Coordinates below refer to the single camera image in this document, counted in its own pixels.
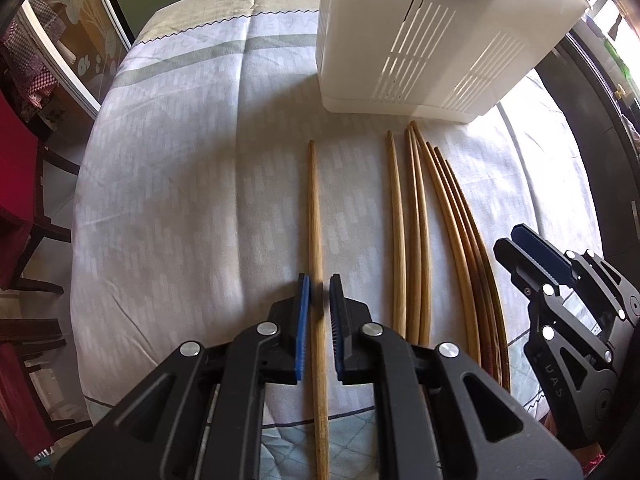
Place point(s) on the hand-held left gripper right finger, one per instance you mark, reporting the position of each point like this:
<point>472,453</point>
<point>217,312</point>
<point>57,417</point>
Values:
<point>336,330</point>

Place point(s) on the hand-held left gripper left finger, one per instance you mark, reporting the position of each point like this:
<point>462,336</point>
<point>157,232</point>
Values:
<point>301,325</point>

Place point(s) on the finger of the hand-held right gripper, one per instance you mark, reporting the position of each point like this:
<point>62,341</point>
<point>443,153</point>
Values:
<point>515,265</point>
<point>542,255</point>

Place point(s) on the light wooden chopstick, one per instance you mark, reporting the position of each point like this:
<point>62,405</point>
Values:
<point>315,220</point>
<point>397,235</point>
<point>424,260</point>
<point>413,240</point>

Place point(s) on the white plastic utensil holder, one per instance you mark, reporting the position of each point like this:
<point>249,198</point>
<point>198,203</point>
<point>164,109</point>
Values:
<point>360,35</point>

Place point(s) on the black kitchen counter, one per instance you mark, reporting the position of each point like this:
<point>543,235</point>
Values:
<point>590,135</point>

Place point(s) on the small yellow knob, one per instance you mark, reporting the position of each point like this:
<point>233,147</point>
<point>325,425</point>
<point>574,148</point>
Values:
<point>620,93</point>

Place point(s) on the red cushioned wooden chair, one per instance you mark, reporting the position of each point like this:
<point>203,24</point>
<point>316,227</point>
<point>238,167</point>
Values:
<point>17,175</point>
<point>12,390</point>

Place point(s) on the floral frosted sliding door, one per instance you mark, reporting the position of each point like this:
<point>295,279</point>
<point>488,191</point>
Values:
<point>85,35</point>

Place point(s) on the red checkered hanging cloth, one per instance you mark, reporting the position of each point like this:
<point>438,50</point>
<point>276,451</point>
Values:
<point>25,55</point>

